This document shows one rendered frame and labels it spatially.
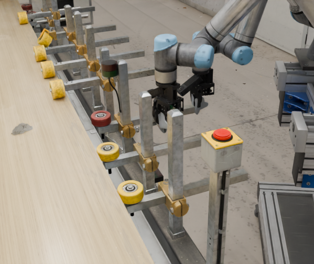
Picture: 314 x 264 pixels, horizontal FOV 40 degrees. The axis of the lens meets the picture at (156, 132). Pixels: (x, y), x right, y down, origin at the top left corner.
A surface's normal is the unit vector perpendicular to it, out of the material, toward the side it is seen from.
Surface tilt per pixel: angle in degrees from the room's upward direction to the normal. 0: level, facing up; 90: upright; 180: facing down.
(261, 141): 0
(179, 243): 0
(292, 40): 91
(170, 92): 90
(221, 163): 90
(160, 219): 0
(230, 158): 90
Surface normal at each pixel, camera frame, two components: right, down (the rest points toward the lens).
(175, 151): 0.37, 0.46
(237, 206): -0.03, -0.86
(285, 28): -0.92, 0.23
